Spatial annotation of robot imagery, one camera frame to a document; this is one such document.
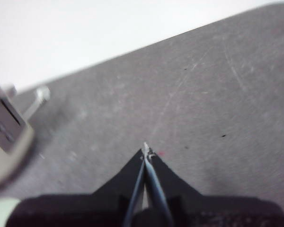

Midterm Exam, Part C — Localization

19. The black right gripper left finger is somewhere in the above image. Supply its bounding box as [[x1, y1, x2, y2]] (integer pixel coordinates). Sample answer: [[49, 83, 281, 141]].
[[4, 148, 146, 227]]

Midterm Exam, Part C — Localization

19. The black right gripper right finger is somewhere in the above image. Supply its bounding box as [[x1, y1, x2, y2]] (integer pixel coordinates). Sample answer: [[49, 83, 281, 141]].
[[144, 141, 284, 227]]

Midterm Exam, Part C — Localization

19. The pale green round plate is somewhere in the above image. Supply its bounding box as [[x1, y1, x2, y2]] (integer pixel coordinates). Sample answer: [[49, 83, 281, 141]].
[[0, 198, 21, 227]]

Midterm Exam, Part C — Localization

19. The cream two-slot toaster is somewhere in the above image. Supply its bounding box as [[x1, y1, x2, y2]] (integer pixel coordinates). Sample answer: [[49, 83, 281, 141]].
[[0, 75, 36, 197]]

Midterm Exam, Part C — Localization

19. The white toaster power cable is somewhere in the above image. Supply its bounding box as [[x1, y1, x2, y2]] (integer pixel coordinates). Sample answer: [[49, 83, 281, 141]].
[[23, 86, 51, 119]]

